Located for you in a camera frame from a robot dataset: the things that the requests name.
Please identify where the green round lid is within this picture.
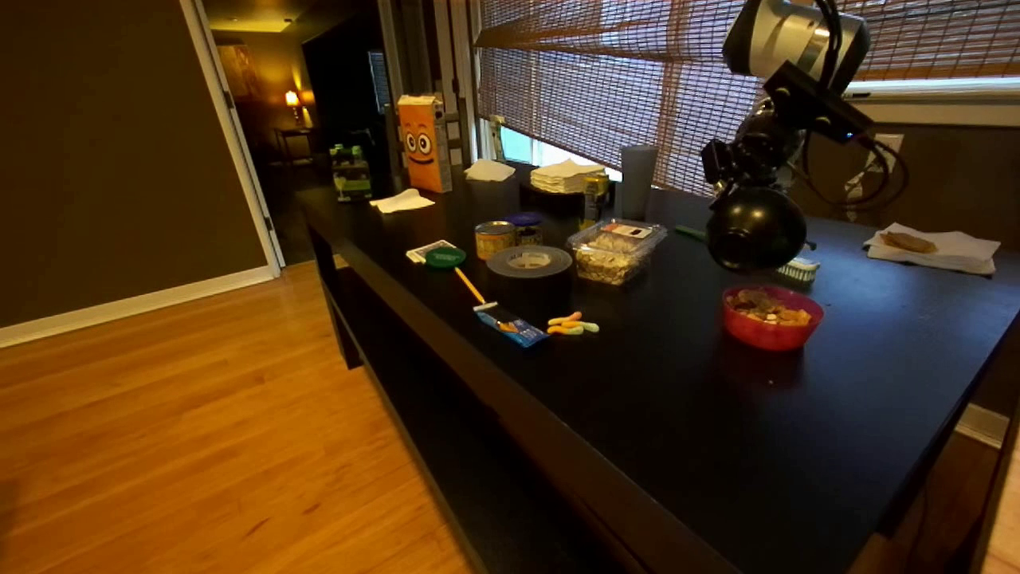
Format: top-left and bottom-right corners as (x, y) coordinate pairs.
(400, 236), (469, 272)

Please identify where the white napkin under cookie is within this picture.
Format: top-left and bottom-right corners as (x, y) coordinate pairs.
(860, 218), (1004, 281)

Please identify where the small beige topped can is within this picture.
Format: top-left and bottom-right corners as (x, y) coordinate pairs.
(472, 218), (521, 264)

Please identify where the round brown cookie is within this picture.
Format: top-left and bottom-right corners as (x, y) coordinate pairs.
(878, 225), (940, 257)

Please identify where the white green black stapler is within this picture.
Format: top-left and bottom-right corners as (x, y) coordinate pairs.
(771, 255), (821, 293)

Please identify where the orange face carton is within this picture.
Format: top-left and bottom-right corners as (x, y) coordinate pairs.
(393, 89), (454, 198)

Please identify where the woven window blind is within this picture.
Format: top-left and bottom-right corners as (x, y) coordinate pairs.
(469, 0), (1020, 201)

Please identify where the orange cracker pile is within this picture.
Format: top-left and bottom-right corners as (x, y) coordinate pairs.
(728, 291), (816, 332)

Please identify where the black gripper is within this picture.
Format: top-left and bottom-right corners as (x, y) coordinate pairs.
(699, 102), (821, 198)

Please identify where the black bowl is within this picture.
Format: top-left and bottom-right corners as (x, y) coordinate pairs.
(704, 182), (811, 275)

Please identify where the blue snack packet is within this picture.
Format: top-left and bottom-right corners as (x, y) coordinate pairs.
(472, 305), (550, 352)

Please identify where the round grey tin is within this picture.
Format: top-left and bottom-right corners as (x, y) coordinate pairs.
(484, 239), (580, 314)

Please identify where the small dark lidded jar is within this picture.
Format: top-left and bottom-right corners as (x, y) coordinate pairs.
(504, 207), (550, 248)

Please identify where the wooden stick with white head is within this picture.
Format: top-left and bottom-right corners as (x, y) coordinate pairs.
(453, 260), (499, 316)

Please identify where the grey plastic cup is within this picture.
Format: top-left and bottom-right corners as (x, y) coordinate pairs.
(615, 141), (663, 224)

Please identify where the red plastic bowl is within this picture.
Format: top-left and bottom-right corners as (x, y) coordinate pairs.
(720, 281), (829, 357)

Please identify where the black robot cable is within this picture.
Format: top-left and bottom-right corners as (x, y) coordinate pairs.
(795, 0), (910, 214)

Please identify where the wrist mounted camera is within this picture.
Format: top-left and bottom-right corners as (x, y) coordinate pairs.
(757, 58), (878, 145)

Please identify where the clear plastic nut container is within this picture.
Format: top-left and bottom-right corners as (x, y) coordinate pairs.
(565, 214), (672, 291)

